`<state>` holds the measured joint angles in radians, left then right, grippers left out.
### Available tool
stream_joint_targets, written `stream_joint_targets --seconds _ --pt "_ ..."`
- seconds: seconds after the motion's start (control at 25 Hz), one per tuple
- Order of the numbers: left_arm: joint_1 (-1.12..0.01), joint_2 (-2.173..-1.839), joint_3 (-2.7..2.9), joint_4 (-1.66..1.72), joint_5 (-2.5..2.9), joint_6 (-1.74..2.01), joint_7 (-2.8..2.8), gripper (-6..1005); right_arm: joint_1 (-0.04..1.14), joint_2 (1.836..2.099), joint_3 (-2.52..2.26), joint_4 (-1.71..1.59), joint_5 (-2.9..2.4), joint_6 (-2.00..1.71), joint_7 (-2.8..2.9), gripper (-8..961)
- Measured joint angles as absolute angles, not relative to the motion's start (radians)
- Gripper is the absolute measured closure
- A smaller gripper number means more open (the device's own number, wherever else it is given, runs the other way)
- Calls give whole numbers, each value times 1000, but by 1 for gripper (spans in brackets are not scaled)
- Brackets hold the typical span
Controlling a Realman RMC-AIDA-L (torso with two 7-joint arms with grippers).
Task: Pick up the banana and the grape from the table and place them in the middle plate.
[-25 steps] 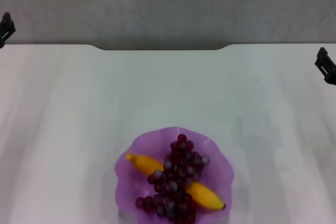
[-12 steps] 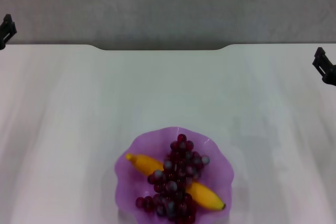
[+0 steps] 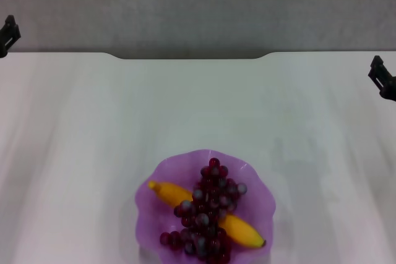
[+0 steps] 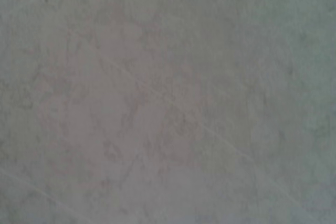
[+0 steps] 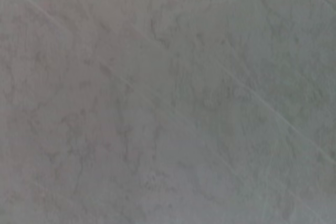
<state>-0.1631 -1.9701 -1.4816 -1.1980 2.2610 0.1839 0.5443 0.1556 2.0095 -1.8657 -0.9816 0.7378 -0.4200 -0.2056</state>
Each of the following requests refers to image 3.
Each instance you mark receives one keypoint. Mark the dark red grape bunch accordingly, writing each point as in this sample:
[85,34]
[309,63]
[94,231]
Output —
[210,202]

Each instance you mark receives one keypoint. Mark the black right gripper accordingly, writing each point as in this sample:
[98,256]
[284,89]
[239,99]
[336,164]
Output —
[390,89]

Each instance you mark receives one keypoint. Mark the yellow banana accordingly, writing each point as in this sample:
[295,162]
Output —
[173,193]

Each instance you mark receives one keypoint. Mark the purple wavy plastic plate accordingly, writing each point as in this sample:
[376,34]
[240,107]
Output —
[157,217]

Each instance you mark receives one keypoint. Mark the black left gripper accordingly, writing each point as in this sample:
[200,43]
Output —
[2,54]

